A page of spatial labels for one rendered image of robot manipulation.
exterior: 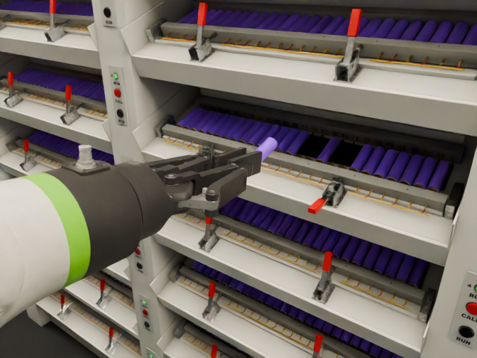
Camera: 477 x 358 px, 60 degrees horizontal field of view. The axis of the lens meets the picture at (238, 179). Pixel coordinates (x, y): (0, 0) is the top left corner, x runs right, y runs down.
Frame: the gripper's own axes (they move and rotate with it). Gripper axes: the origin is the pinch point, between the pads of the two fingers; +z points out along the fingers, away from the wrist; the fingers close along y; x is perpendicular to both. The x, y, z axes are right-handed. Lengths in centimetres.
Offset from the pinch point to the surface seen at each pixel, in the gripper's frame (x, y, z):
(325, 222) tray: 11.9, -6.9, 17.3
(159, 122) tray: 3.2, 34.8, 21.6
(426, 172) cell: 1.8, -19.1, 24.3
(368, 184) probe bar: 4.4, -12.1, 19.4
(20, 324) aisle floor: 99, 113, 27
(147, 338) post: 65, 41, 25
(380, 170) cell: 2.8, -12.7, 22.7
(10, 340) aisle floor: 100, 109, 21
